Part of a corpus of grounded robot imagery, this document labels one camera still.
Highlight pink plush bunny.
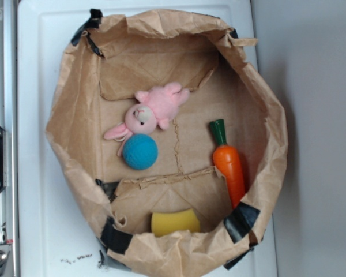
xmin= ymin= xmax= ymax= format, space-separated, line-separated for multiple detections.
xmin=103 ymin=82 xmax=190 ymax=157

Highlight orange toy carrot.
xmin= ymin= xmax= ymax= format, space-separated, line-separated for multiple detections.
xmin=209 ymin=119 xmax=246 ymax=209

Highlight brown paper bag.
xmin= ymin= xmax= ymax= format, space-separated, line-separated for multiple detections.
xmin=46 ymin=9 xmax=288 ymax=276

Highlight metal frame rail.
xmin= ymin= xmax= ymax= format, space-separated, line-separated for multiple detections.
xmin=0 ymin=1 xmax=20 ymax=276

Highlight yellow sponge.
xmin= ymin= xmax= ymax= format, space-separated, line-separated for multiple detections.
xmin=151 ymin=209 xmax=201 ymax=237

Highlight white plastic tray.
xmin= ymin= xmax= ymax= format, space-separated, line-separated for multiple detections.
xmin=16 ymin=0 xmax=279 ymax=277

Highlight blue knitted ball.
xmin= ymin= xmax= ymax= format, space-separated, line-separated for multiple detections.
xmin=122 ymin=134 xmax=159 ymax=170

